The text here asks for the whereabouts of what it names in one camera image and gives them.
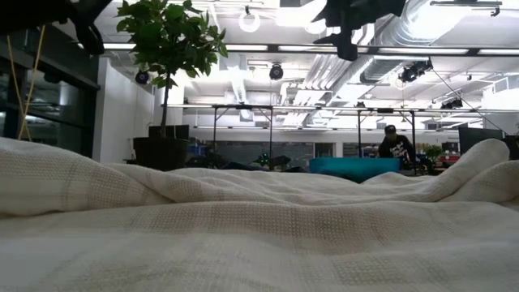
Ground yellow cable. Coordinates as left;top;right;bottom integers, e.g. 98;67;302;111
6;24;47;141

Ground black ceiling-mounted camera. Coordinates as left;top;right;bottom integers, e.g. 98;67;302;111
399;59;434;84

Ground teal plastic tupperware container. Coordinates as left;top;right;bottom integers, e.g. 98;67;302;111
308;157;402;184

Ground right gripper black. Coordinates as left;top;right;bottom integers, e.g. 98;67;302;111
311;0;406;62

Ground long ceiling light strip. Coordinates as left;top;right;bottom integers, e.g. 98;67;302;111
103;42;519;57

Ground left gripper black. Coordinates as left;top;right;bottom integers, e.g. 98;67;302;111
48;0;114;57

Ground black monitor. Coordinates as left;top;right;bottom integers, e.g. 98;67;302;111
148;124;191;140
458;126;504;156

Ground small green background plant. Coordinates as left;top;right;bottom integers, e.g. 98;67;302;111
423;144;444;163

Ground large leafy potted plant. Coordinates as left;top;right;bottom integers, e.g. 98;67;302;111
115;0;229;172

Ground person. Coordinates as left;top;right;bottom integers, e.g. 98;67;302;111
377;124;417;171

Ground dark glass door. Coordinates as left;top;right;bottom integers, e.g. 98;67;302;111
0;24;101;158

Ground black background frame stand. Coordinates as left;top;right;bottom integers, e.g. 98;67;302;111
356;107;418;163
210;104;275;163

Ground white ring ceiling lamp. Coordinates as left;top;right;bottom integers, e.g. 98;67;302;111
238;8;261;33

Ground white plaid kitchen towel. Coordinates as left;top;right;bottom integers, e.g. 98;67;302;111
0;136;519;292

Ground silver ceiling duct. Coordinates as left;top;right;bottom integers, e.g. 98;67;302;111
358;0;494;84

